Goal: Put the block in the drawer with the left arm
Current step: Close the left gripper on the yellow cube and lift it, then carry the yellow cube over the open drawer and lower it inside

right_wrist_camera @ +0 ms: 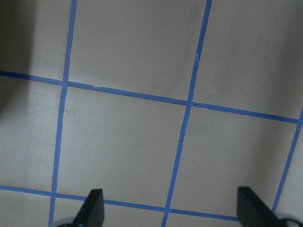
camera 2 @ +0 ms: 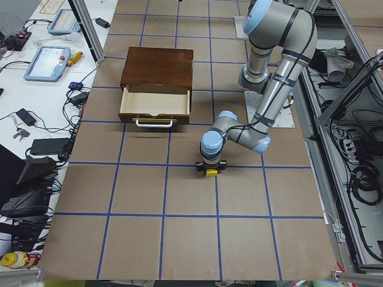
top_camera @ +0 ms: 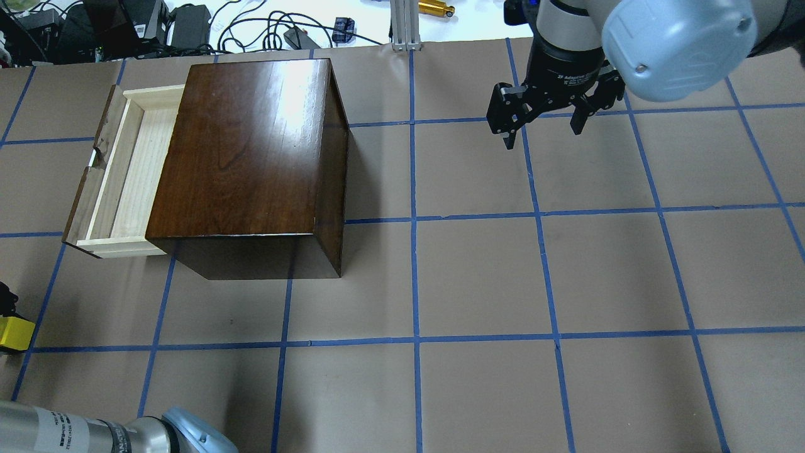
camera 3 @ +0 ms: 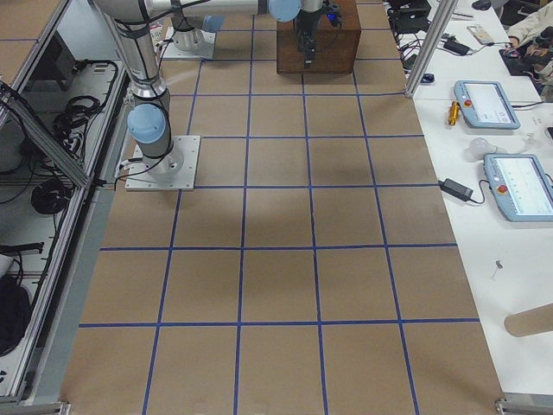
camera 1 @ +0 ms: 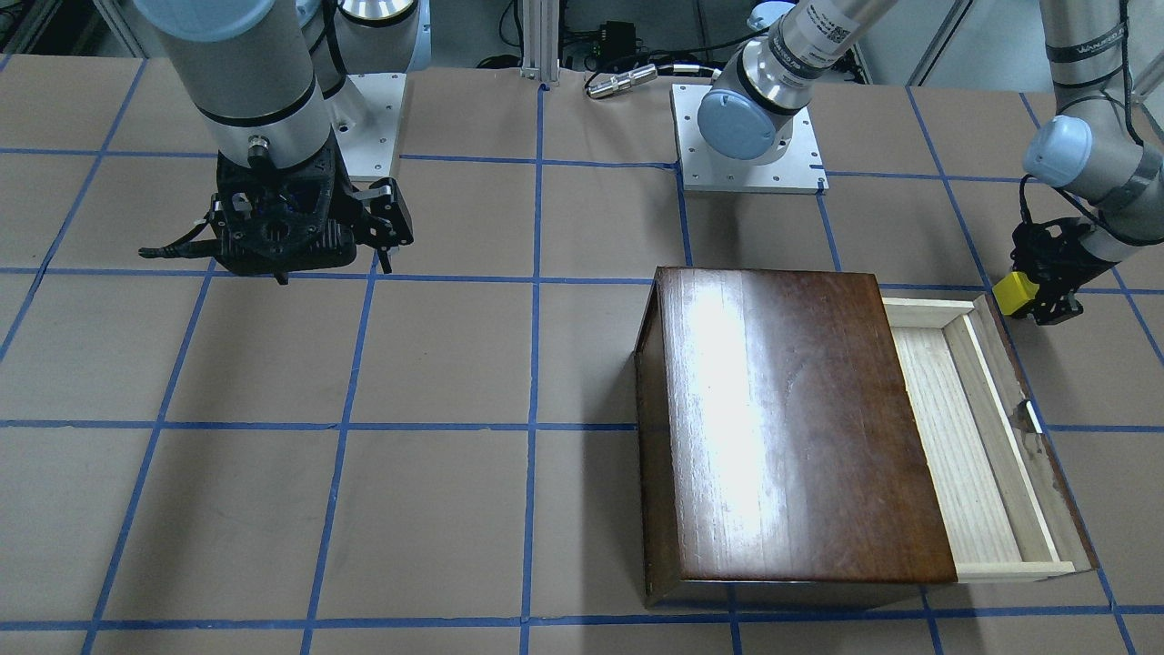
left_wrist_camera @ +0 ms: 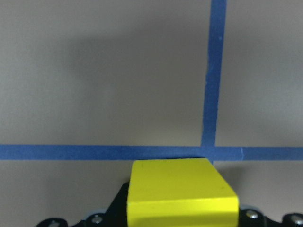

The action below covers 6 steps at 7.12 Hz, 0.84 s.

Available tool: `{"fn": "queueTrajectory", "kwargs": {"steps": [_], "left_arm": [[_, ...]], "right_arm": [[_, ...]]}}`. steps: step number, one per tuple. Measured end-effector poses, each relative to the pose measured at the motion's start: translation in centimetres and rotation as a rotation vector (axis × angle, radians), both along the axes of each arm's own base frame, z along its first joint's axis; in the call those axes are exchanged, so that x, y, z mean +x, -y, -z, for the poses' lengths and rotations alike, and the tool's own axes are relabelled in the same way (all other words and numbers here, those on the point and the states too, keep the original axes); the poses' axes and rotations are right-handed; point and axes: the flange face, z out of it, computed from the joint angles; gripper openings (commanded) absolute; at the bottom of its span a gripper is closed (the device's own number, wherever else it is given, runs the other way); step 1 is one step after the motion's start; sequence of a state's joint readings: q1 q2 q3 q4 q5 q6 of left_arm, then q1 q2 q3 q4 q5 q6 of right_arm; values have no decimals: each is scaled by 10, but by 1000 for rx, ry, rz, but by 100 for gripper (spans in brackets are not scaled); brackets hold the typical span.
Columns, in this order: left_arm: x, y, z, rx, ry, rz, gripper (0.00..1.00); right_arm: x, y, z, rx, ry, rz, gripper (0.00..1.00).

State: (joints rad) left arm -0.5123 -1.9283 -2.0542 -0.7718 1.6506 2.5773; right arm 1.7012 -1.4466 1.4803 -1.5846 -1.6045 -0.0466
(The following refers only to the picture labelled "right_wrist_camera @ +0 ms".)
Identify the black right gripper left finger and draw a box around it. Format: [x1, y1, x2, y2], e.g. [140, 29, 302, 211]
[71, 189, 105, 227]

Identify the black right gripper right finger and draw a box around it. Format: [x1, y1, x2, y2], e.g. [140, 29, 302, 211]
[237, 186, 287, 227]

